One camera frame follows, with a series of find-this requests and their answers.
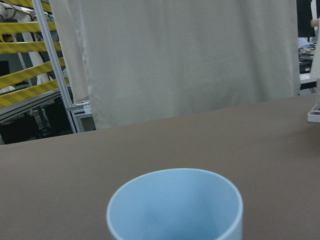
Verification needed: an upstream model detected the light blue plastic cup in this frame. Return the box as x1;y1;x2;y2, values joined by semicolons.
106;168;244;240

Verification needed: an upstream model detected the aluminium frame post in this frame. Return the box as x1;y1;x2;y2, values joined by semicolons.
31;0;78;134

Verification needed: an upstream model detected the white curtain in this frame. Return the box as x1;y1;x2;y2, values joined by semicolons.
50;0;300;129

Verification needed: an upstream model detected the yellow striped barrier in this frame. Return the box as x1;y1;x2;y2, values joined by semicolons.
0;0;66;108

